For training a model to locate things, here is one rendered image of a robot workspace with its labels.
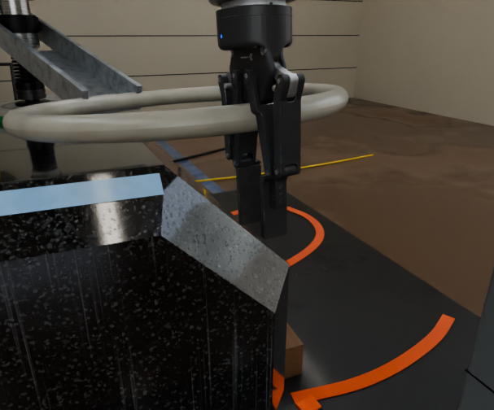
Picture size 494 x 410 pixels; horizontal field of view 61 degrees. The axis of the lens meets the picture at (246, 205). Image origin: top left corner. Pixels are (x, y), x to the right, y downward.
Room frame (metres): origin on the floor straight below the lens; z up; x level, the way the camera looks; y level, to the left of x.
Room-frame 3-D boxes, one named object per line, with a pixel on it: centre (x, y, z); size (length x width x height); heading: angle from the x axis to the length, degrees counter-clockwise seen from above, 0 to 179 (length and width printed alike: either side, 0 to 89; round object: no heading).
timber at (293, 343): (1.16, -0.07, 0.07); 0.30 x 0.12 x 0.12; 22
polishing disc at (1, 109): (1.11, 0.55, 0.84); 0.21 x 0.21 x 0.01
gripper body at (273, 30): (0.45, -0.01, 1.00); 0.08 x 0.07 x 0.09; 30
